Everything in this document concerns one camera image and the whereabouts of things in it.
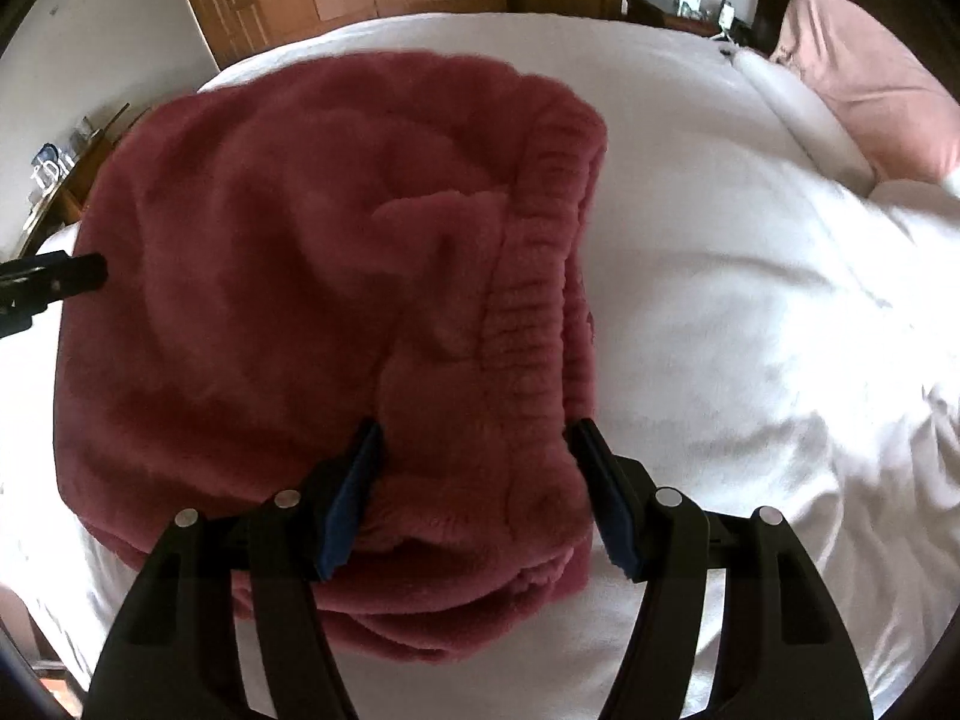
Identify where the pink pillow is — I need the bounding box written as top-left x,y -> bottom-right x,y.
769,0 -> 960,185

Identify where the dark nightstand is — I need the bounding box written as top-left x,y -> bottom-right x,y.
625,0 -> 760,44

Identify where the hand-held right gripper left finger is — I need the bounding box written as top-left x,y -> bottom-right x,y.
84,418 -> 387,720

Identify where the cluttered wooden side table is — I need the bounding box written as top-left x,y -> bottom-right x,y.
19,101 -> 156,257

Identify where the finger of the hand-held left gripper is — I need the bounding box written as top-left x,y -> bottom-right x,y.
0,251 -> 110,336

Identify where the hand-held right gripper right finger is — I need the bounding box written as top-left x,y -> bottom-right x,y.
562,418 -> 875,720

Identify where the white bed duvet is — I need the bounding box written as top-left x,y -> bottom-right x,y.
0,11 -> 960,720

